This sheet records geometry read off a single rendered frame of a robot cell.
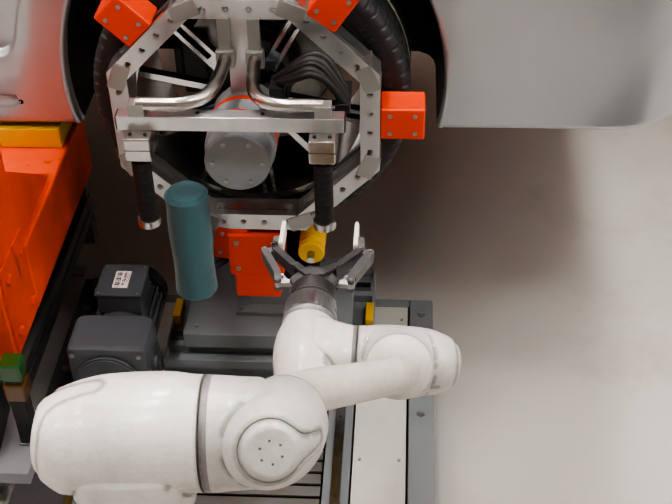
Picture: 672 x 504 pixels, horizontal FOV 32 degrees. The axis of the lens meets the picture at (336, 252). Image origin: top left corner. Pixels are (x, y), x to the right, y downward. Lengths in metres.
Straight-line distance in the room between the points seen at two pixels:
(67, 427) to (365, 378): 0.49
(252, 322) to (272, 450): 1.63
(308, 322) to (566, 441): 1.19
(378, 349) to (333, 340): 0.08
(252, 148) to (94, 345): 0.61
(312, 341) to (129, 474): 0.60
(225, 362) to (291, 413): 1.60
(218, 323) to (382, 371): 1.24
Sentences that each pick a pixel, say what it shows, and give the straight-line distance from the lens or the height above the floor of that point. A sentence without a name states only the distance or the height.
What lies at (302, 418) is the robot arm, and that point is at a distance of 1.28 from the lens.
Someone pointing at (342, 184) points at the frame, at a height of 0.70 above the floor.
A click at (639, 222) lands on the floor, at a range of 3.62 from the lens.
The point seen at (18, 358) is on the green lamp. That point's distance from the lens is 2.22.
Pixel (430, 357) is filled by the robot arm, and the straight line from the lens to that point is 1.82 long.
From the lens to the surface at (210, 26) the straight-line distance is 2.61.
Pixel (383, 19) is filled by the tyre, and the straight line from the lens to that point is 2.38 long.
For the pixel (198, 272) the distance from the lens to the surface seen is 2.49.
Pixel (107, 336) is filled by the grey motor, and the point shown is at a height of 0.41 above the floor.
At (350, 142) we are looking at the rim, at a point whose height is 0.73.
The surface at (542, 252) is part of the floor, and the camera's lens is 3.45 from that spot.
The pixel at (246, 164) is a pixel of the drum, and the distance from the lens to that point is 2.29.
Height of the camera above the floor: 2.13
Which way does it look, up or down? 38 degrees down
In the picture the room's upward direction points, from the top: 1 degrees counter-clockwise
